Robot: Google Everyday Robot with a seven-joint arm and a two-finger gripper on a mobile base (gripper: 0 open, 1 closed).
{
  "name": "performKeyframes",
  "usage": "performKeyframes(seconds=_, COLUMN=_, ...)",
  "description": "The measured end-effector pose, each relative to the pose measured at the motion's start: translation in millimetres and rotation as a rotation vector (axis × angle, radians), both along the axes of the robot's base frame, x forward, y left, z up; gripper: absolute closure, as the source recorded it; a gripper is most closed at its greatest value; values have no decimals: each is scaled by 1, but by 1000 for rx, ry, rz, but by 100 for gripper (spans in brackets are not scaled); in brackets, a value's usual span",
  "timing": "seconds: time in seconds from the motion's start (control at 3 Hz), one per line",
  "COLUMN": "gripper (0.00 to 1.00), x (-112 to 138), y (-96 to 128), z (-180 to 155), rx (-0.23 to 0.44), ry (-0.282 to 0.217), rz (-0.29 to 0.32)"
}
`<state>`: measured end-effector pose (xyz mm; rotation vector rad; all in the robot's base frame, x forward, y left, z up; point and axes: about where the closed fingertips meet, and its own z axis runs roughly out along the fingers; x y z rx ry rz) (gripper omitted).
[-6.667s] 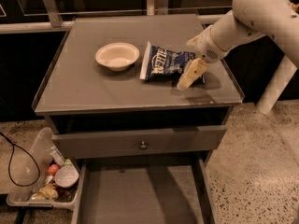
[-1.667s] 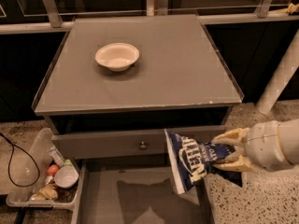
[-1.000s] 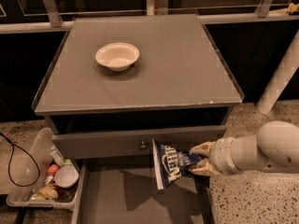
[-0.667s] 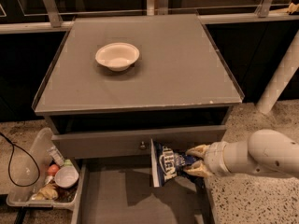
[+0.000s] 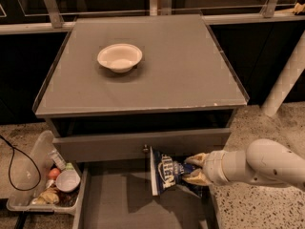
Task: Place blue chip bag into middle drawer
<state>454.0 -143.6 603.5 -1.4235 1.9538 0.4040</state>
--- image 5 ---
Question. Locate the white diagonal pole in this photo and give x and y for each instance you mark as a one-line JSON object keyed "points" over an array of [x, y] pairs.
{"points": [[293, 69]]}

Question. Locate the metal window rail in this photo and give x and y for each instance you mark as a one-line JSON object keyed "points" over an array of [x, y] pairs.
{"points": [[35, 16]]}

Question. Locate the clear plastic bin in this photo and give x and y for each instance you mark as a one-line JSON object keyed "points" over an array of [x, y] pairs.
{"points": [[30, 179]]}

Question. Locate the top grey drawer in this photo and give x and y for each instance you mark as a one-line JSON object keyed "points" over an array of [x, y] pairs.
{"points": [[88, 148]]}

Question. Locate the blue chip bag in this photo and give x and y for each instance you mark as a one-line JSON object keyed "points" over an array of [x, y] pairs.
{"points": [[166, 173]]}

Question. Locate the small white bowl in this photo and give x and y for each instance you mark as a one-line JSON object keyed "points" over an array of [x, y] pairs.
{"points": [[67, 181]]}

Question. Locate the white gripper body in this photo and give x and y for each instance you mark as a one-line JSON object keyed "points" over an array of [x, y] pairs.
{"points": [[212, 169]]}

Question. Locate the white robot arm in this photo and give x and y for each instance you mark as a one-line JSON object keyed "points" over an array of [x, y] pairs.
{"points": [[263, 163]]}

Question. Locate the round metal drawer knob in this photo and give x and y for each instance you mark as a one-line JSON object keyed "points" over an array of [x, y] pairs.
{"points": [[146, 149]]}

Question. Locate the white tube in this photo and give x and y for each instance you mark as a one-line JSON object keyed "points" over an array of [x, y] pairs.
{"points": [[57, 159]]}

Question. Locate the yellow crumpled wrapper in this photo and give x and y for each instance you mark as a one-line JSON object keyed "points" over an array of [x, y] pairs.
{"points": [[49, 196]]}

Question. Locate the red apple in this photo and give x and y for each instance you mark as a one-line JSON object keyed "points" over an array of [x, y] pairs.
{"points": [[54, 173]]}

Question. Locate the middle grey drawer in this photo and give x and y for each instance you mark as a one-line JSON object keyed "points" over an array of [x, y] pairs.
{"points": [[118, 195]]}

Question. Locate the white paper bowl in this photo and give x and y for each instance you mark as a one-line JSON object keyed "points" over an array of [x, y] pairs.
{"points": [[119, 58]]}

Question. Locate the grey drawer cabinet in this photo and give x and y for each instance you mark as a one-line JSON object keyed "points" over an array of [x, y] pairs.
{"points": [[183, 81]]}

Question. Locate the grey drawer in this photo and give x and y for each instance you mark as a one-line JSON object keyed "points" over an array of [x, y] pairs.
{"points": [[88, 148], [118, 195]]}

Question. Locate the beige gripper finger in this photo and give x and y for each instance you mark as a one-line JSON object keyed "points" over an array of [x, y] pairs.
{"points": [[197, 177], [197, 160]]}

